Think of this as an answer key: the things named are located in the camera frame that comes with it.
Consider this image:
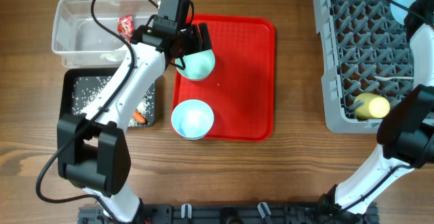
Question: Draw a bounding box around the green bowl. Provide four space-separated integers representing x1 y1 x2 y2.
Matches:
177 50 216 81

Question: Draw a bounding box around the light blue bowl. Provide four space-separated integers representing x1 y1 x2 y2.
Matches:
171 99 214 141

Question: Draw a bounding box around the red plastic tray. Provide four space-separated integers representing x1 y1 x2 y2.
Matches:
172 14 275 142

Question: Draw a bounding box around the red candy wrapper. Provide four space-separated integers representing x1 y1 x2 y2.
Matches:
117 15 135 42

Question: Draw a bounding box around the white rice pile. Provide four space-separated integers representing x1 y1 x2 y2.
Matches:
70 75 156 128

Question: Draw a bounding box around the yellow plastic cup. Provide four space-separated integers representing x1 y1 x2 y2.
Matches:
355 93 391 119

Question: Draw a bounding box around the grey dishwasher rack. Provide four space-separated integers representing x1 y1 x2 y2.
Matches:
313 0 414 134

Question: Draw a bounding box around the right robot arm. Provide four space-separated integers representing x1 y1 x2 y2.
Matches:
173 0 433 223

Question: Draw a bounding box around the white paper napkin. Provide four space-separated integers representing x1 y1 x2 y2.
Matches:
100 53 125 62

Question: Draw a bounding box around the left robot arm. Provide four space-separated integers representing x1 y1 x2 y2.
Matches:
51 22 212 223

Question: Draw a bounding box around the black waste tray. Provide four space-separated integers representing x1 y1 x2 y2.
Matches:
59 67 157 129

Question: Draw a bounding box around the white utensil in rack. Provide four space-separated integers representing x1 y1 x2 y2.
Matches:
374 76 414 81

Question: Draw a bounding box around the clear plastic bin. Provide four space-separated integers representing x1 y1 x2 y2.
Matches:
52 0 157 69

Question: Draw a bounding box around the orange carrot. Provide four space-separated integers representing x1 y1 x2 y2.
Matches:
132 111 147 124

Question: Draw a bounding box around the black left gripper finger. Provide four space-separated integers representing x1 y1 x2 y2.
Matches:
198 23 212 51
188 25 203 54

